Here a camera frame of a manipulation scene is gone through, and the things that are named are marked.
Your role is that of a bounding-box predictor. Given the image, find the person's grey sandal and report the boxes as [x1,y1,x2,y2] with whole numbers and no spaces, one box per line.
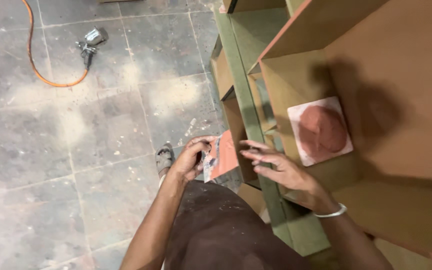
[155,143,175,177]

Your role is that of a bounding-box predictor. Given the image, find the pink stained putty scraper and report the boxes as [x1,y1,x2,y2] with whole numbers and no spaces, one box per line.
[202,130,240,184]

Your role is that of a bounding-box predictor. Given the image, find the white tile with pink putty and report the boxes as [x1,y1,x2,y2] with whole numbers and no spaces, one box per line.
[287,96,354,167]

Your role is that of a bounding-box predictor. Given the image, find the silver spray gun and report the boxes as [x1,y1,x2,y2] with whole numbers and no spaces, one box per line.
[75,26,109,70]

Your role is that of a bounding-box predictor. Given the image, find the person's right hand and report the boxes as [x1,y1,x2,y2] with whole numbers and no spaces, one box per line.
[239,140,327,211]

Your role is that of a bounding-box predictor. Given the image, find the person's left hand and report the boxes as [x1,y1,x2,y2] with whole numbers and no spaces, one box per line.
[170,135,217,183]

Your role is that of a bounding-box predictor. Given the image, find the person's dark brown shorts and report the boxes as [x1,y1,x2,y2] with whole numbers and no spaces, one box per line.
[163,179,314,270]

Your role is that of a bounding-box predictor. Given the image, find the orange air hose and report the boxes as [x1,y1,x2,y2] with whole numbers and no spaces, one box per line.
[22,0,89,88]

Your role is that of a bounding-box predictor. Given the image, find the silver wrist bangle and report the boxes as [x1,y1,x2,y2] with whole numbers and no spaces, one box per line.
[313,203,348,218]

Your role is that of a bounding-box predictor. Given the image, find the brown wooden shelf unit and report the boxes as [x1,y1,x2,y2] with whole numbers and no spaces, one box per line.
[210,0,432,270]

